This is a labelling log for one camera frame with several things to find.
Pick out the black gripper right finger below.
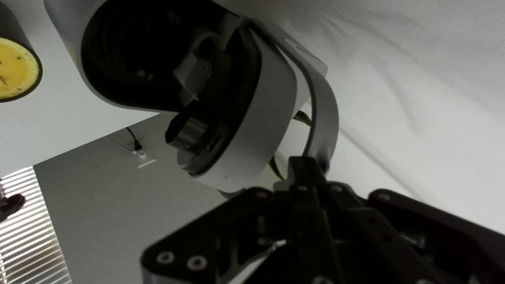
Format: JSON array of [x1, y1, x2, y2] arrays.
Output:
[[310, 154, 505, 284]]

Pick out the white wall power outlet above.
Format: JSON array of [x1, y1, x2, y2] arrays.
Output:
[[133, 148, 159, 170]]

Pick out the dark brown fuzzy object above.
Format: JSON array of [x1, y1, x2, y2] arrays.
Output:
[[0, 192, 28, 222]]

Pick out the black power cord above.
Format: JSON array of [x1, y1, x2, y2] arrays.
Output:
[[125, 126, 144, 154]]

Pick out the white window blinds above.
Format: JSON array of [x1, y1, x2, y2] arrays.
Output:
[[0, 165, 75, 284]]

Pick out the dark jar candle yellow wax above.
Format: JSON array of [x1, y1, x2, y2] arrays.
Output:
[[0, 3, 45, 102]]

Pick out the grey pod coffee maker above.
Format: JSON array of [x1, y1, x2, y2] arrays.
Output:
[[45, 0, 342, 193]]

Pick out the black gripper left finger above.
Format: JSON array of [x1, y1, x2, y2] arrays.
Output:
[[141, 154, 320, 284]]

